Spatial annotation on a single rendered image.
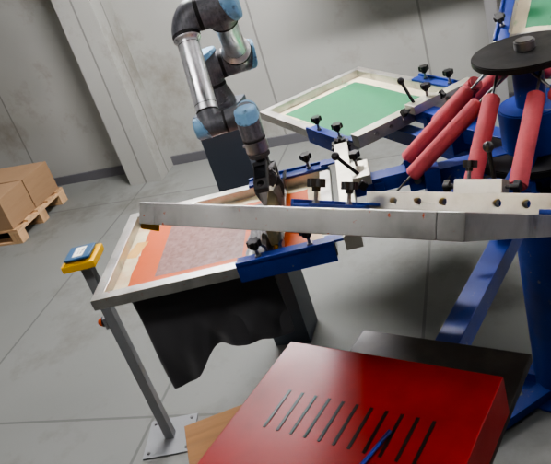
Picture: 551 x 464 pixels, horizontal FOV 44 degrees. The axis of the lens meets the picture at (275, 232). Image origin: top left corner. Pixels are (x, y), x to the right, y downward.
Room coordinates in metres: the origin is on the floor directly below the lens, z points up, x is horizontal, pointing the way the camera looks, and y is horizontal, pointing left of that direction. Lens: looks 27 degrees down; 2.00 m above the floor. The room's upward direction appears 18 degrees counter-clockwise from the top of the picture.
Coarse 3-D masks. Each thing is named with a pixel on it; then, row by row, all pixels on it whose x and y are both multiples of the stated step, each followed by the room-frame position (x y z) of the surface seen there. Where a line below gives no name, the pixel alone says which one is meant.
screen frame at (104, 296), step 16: (304, 176) 2.30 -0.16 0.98; (320, 176) 2.25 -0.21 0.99; (224, 192) 2.38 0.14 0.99; (240, 192) 2.35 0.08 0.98; (128, 224) 2.39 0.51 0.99; (128, 240) 2.26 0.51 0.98; (112, 256) 2.16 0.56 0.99; (112, 272) 2.04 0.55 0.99; (192, 272) 1.87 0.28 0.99; (208, 272) 1.84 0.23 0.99; (224, 272) 1.81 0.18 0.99; (96, 288) 1.97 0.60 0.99; (112, 288) 1.99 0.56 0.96; (128, 288) 1.90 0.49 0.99; (144, 288) 1.87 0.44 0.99; (160, 288) 1.85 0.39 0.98; (176, 288) 1.84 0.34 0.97; (192, 288) 1.84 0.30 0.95; (96, 304) 1.89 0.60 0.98; (112, 304) 1.88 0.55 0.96
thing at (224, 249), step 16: (208, 240) 2.11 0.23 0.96; (224, 240) 2.07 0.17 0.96; (240, 240) 2.03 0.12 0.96; (288, 240) 1.93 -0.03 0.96; (304, 240) 1.90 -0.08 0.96; (144, 256) 2.15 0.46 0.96; (160, 256) 2.11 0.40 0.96; (176, 256) 2.07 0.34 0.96; (192, 256) 2.04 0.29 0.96; (208, 256) 2.00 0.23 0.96; (224, 256) 1.97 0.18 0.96; (240, 256) 1.93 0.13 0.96; (144, 272) 2.04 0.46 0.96; (160, 272) 2.00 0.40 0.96; (176, 272) 1.97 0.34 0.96
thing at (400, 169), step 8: (392, 168) 2.01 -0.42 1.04; (400, 168) 1.99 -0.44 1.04; (376, 176) 2.00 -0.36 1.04; (384, 176) 1.98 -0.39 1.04; (392, 176) 1.97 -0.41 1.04; (400, 176) 1.96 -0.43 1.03; (384, 184) 1.97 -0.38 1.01; (392, 184) 1.97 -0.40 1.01; (400, 184) 1.96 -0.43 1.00; (408, 184) 1.96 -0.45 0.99; (360, 192) 1.99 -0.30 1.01
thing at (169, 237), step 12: (300, 192) 2.24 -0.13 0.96; (252, 204) 2.27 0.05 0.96; (288, 204) 2.18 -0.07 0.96; (168, 228) 2.31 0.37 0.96; (180, 228) 2.28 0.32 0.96; (192, 228) 2.24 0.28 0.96; (204, 228) 2.21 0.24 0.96; (216, 228) 2.18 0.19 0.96; (156, 240) 2.24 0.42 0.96; (168, 240) 2.21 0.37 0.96; (180, 240) 2.18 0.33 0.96; (192, 240) 2.15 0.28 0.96; (144, 252) 2.18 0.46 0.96
